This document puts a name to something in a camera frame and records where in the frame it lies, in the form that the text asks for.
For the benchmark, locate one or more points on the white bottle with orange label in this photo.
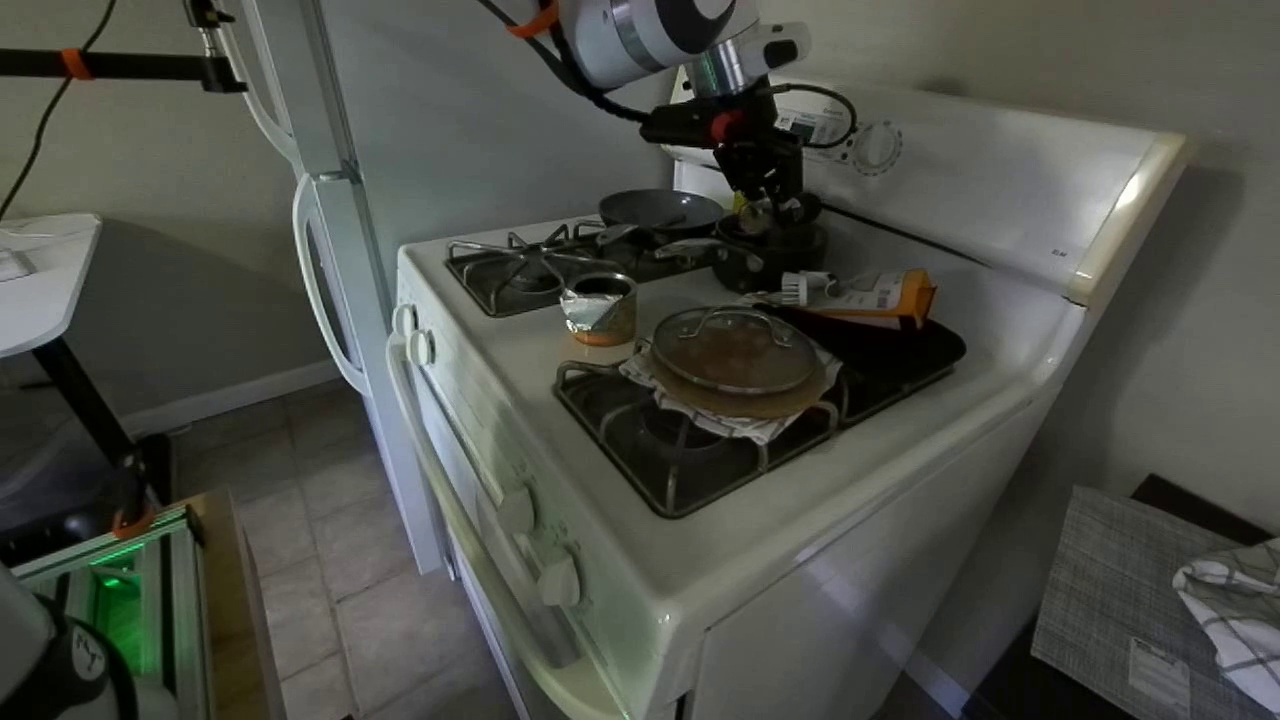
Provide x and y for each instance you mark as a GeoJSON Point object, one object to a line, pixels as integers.
{"type": "Point", "coordinates": [870, 297]}

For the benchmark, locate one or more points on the oven door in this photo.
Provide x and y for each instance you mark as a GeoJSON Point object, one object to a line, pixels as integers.
{"type": "Point", "coordinates": [470, 480]}

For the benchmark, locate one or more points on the black griddle pan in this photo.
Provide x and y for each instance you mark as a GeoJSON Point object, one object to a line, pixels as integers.
{"type": "Point", "coordinates": [890, 355]}

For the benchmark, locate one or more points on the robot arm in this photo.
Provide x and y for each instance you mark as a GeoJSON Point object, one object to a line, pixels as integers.
{"type": "Point", "coordinates": [640, 35]}

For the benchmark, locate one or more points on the white timer knob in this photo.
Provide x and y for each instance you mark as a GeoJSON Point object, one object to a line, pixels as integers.
{"type": "Point", "coordinates": [878, 148]}

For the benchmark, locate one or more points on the stove burner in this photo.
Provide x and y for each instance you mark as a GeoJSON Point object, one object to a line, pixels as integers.
{"type": "Point", "coordinates": [680, 262]}
{"type": "Point", "coordinates": [680, 460]}
{"type": "Point", "coordinates": [520, 272]}

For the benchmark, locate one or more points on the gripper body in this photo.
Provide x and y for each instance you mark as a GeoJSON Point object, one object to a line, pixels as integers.
{"type": "Point", "coordinates": [770, 160]}

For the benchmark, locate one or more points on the white table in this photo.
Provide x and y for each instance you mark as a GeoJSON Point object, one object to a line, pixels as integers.
{"type": "Point", "coordinates": [45, 290]}

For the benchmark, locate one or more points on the white checked cloth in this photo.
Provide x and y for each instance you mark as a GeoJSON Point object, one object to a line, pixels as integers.
{"type": "Point", "coordinates": [1235, 610]}

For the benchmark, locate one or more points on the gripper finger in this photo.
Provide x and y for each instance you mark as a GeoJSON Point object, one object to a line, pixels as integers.
{"type": "Point", "coordinates": [803, 208]}
{"type": "Point", "coordinates": [752, 205]}

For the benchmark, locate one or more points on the black pot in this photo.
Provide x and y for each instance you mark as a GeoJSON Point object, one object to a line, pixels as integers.
{"type": "Point", "coordinates": [790, 250]}

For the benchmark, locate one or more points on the glass lid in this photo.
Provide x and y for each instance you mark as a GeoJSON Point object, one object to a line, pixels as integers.
{"type": "Point", "coordinates": [735, 350]}

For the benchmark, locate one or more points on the white gas stove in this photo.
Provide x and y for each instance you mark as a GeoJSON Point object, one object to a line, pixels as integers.
{"type": "Point", "coordinates": [960, 200]}

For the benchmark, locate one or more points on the stove knob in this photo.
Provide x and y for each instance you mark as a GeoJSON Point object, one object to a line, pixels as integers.
{"type": "Point", "coordinates": [421, 347]}
{"type": "Point", "coordinates": [559, 579]}
{"type": "Point", "coordinates": [516, 510]}
{"type": "Point", "coordinates": [405, 319]}

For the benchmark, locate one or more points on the dark table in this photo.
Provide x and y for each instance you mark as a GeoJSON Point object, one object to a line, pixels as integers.
{"type": "Point", "coordinates": [1010, 690]}

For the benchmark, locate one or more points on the grey woven placemat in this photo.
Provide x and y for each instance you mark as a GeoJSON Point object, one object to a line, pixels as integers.
{"type": "Point", "coordinates": [1110, 580]}

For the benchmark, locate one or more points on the dark grey frying pan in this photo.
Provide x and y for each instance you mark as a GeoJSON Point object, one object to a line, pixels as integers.
{"type": "Point", "coordinates": [660, 210]}

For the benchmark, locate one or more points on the checked kitchen cloth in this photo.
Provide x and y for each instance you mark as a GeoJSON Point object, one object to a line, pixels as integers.
{"type": "Point", "coordinates": [740, 428]}

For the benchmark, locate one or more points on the black stand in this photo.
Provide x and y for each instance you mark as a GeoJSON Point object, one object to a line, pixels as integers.
{"type": "Point", "coordinates": [130, 66]}

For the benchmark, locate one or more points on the white refrigerator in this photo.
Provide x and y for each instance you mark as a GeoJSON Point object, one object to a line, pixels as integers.
{"type": "Point", "coordinates": [350, 120]}

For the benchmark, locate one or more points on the black and orange clamp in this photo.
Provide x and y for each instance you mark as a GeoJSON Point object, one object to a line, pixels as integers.
{"type": "Point", "coordinates": [132, 505]}

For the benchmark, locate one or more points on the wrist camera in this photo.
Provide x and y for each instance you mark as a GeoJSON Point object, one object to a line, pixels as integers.
{"type": "Point", "coordinates": [685, 125]}

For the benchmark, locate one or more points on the open tin can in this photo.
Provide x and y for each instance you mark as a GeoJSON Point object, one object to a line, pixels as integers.
{"type": "Point", "coordinates": [600, 310]}

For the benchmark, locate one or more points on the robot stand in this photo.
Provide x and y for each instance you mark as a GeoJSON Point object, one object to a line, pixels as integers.
{"type": "Point", "coordinates": [185, 600]}

